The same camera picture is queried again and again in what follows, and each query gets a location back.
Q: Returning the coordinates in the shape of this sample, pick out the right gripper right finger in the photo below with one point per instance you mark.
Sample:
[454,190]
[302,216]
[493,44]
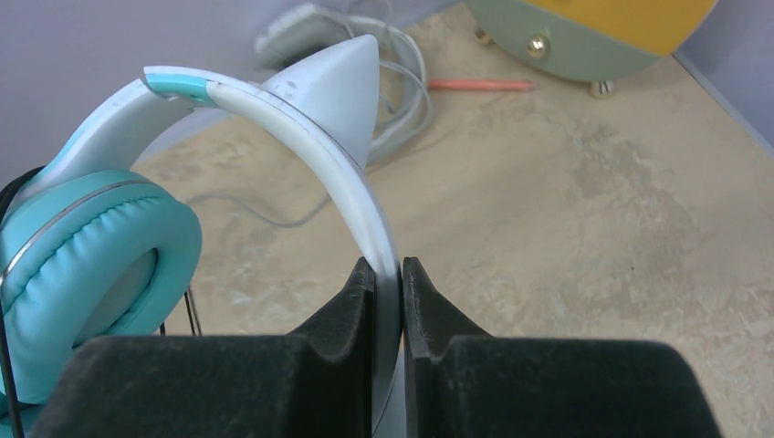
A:
[462,381]

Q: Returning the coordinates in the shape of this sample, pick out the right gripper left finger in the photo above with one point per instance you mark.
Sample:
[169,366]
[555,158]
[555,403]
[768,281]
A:
[314,381]

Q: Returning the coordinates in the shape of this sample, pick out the teal cat-ear headphones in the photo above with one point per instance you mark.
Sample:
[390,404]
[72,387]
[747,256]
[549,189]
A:
[89,247]

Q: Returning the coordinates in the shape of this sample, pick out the white grey headphones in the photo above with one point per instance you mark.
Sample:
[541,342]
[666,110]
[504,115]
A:
[306,29]

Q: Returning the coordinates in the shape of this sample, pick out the orange pen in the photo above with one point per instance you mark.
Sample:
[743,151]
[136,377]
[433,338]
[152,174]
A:
[481,85]

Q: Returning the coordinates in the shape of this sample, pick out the round pastel drawer box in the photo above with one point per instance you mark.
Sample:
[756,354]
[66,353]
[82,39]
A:
[596,42]

